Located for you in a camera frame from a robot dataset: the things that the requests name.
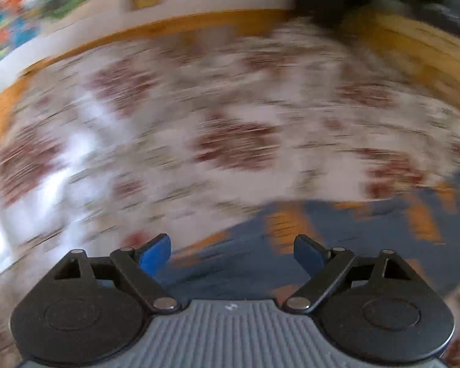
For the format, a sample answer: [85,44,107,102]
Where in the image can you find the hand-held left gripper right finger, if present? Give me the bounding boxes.
[283,234,413,314]

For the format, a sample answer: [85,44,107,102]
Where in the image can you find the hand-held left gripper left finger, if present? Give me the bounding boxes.
[53,233,181,312]

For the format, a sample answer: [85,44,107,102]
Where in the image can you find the blue pants with orange cars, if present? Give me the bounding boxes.
[153,167,460,307]

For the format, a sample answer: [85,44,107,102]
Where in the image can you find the floral printed blanket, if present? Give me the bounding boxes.
[0,17,460,368]

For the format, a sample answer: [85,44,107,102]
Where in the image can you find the wooden bed frame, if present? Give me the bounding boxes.
[0,8,460,131]

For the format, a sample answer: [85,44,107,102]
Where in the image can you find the orange-haired figure wall poster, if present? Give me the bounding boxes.
[0,0,44,67]

